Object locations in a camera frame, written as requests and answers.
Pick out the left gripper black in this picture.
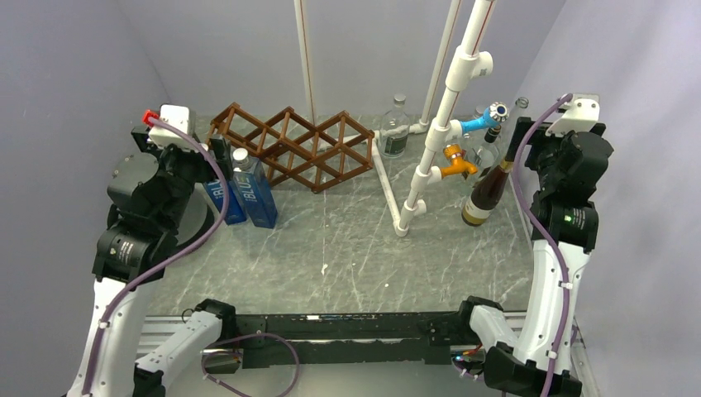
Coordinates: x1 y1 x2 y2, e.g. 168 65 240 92
134 125 232 228

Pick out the blue square bottle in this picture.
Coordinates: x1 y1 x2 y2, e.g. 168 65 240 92
203 180 248 225
232 148 278 229

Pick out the clear bottle black cap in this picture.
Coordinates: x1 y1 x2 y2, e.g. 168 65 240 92
465 126 502 187

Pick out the dark bottle gold cap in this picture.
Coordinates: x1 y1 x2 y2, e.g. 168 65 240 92
461 156 513 227

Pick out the tall clear wine bottle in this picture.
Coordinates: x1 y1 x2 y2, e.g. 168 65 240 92
500 96 530 146

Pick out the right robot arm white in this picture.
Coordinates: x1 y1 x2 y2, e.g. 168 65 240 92
455 117 613 396

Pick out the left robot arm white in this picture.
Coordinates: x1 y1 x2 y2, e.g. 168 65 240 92
68 128 238 396

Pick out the brown wooden wine rack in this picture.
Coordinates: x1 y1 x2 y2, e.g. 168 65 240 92
207 103 374 194

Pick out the standing clear flask bottle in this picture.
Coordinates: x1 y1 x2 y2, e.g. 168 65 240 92
379 93 411 158

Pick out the grey foam disc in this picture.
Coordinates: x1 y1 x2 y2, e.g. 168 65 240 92
176 185 215 250

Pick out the blue pipe valve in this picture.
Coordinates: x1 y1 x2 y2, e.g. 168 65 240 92
460 102 509 136

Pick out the orange pipe tap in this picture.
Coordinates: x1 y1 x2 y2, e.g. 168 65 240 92
440 144 478 179

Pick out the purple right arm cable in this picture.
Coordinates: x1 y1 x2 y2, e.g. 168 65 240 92
512 93 575 397

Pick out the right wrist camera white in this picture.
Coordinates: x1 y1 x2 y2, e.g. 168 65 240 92
545 93 600 138

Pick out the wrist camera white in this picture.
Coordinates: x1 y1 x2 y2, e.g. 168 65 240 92
545 93 600 138
142 104 196 151

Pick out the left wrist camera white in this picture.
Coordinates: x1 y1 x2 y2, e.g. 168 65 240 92
142 104 196 151

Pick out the white PVC pipe frame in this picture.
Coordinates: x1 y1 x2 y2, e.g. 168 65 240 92
293 0 497 237

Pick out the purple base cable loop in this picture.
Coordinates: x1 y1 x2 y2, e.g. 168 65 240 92
200 332 301 397

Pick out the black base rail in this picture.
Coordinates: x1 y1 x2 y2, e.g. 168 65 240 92
205 310 479 369

